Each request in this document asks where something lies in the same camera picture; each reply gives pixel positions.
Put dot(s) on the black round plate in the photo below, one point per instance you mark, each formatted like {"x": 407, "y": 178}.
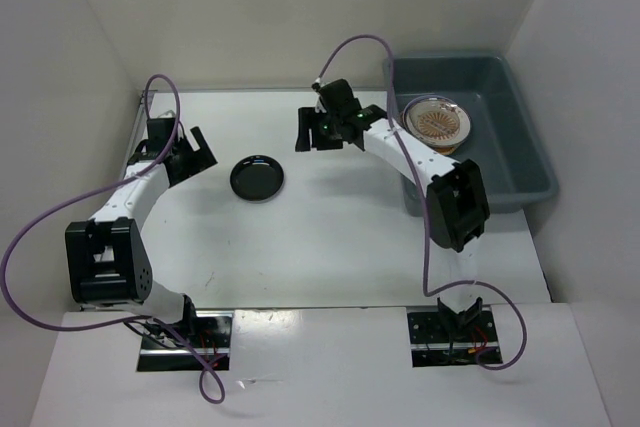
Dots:
{"x": 257, "y": 178}

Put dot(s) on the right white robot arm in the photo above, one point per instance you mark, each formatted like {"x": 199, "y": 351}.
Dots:
{"x": 452, "y": 194}

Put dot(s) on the clear smoky square dish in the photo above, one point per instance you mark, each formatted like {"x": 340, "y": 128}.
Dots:
{"x": 436, "y": 113}

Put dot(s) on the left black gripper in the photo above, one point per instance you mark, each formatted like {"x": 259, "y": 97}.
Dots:
{"x": 201, "y": 158}

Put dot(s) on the grey plastic bin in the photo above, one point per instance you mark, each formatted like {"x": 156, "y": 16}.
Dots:
{"x": 502, "y": 140}

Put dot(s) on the woven bamboo pattern tray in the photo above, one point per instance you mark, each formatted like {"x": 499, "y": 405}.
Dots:
{"x": 435, "y": 139}

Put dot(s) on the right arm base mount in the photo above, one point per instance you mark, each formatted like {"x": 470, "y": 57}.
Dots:
{"x": 440, "y": 337}

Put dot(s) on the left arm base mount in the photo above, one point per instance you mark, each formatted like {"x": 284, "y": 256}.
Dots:
{"x": 160, "y": 351}

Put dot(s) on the orange patterned round plate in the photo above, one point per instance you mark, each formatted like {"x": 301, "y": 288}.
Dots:
{"x": 465, "y": 128}

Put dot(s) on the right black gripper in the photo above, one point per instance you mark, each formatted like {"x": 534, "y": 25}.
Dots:
{"x": 305, "y": 122}

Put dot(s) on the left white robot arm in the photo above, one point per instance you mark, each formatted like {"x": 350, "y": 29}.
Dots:
{"x": 107, "y": 261}

